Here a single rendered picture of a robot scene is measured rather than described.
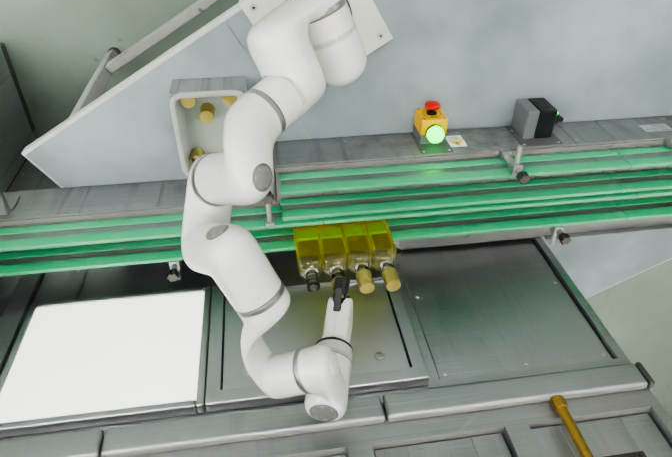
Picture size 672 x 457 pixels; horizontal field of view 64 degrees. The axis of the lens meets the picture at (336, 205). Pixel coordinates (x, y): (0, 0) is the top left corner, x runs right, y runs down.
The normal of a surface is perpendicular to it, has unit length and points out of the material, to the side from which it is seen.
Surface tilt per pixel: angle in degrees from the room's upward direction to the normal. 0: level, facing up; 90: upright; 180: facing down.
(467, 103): 0
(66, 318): 90
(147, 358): 90
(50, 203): 90
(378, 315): 90
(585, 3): 0
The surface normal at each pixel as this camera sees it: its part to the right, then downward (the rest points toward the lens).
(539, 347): 0.00, -0.81
